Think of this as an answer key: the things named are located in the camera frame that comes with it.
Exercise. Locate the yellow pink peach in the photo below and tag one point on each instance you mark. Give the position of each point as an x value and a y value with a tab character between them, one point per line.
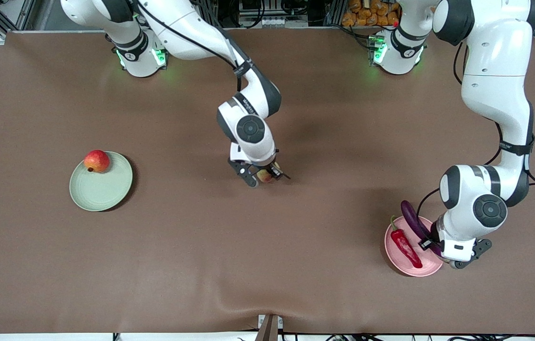
263	176

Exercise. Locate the red chili pepper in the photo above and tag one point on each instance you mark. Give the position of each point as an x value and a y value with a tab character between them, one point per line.
405	246

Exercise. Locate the long purple eggplant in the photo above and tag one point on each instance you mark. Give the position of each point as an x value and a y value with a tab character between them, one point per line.
412	218

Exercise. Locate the red round apple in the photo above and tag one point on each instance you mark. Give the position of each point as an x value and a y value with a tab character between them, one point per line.
97	161

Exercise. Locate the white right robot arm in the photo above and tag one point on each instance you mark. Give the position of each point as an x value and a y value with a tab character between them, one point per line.
187	33

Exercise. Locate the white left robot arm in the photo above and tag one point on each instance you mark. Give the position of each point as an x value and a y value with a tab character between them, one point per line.
494	94

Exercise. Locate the pink round plate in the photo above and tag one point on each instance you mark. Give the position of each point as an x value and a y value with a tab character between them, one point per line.
395	258

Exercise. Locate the brown table cloth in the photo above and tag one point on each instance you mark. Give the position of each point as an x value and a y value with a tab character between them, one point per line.
267	284

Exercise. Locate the light green round plate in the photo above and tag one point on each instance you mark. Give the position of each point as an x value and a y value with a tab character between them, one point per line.
102	192

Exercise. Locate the bag of orange snacks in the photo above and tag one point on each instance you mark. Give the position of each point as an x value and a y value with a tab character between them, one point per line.
367	16

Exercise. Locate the grey table edge bracket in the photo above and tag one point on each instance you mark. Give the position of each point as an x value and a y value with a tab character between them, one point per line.
267	331

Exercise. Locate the aluminium frame post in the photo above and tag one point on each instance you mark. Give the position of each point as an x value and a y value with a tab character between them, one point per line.
336	12

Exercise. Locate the aluminium frame profile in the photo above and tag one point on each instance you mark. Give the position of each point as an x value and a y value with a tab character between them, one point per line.
26	14

